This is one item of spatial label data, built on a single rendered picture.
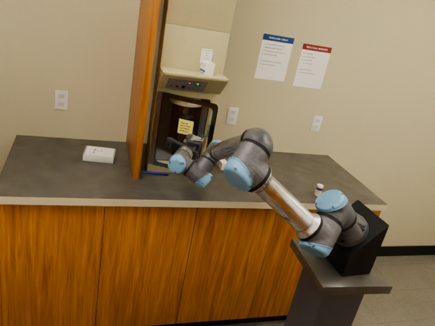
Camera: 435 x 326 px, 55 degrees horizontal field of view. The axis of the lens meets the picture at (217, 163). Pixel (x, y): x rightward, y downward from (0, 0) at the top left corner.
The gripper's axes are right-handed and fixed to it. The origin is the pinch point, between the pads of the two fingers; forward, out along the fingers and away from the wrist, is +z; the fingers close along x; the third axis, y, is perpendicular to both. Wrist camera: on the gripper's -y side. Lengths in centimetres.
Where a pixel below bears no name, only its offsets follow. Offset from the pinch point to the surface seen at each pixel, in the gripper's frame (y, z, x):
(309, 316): 72, -43, -51
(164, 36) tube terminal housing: -21, 5, 45
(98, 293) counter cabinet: -30, -29, -85
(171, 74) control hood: -13.5, -3.5, 30.0
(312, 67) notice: 55, 91, 33
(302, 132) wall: 60, 93, -11
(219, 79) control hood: 7.8, 6.9, 30.3
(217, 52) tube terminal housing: 2.8, 17.3, 41.4
